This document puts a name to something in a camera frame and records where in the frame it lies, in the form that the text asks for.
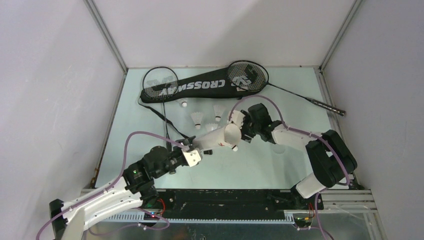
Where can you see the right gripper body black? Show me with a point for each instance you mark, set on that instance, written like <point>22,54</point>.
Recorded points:
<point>247,128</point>

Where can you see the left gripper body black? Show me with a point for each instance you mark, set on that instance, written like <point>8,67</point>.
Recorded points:
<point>184,141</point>

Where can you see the white shuttlecock tube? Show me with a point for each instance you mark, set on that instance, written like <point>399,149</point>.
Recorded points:
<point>226,136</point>

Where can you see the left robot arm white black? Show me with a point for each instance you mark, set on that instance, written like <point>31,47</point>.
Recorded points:
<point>133,189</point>

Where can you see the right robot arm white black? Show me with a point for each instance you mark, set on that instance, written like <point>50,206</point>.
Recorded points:
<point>329,157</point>

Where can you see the right badminton racket black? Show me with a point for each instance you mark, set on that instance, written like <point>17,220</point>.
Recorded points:
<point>253,77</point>

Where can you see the badminton racket black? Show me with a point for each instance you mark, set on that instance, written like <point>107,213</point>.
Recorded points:
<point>253,77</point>
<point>160,83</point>

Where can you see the left badminton racket black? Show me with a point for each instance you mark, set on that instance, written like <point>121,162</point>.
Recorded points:
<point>160,83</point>

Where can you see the shuttlecock left middle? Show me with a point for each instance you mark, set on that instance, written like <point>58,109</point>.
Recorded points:
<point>197,118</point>

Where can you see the shuttlecock right middle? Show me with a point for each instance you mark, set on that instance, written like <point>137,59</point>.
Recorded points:
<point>218,112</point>

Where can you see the clear plastic tube lid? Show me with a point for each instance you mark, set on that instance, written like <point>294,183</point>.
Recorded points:
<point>278,149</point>

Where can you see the shuttlecock near bag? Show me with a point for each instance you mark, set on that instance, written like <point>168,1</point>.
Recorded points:
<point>183,102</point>

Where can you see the black racket bag crossway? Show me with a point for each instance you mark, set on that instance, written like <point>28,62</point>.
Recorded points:
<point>210,85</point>

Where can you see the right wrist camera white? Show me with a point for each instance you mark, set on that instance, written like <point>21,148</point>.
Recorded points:
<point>237,118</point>

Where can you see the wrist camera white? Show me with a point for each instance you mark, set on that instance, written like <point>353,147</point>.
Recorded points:
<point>192,157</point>
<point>237,118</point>

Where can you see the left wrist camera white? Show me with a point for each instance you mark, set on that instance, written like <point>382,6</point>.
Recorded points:
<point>192,157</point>

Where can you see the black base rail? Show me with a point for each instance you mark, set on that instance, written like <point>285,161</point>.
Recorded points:
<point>230,204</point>

